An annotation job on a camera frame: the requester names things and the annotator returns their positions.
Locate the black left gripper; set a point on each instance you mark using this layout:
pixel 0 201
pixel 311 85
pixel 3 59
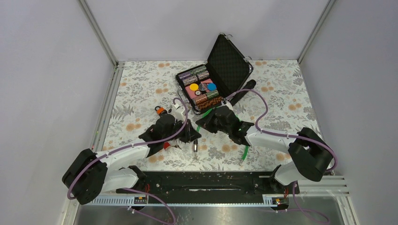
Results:
pixel 189 134

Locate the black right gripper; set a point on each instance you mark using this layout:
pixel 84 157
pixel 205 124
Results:
pixel 206 122

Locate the orange padlock black shackle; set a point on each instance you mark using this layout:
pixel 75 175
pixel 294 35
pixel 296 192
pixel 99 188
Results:
pixel 160 110

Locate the green cable lock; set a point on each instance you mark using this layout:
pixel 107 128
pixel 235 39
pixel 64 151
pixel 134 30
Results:
pixel 246 147

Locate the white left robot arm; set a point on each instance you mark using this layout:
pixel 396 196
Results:
pixel 93 173

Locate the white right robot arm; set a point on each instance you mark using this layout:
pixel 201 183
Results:
pixel 310 155

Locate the blue round chip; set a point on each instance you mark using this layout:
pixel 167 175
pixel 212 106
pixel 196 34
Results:
pixel 211 87

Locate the yellow round chip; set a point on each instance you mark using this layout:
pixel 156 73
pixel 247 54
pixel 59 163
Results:
pixel 194 87

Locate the black poker chip case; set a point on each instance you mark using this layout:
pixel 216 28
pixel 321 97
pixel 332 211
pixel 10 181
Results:
pixel 226 67

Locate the black marker orange cap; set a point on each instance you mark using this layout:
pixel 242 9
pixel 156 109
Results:
pixel 238 95

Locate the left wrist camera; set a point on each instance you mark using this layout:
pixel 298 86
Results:
pixel 178 111

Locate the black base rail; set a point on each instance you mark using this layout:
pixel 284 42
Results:
pixel 212 187

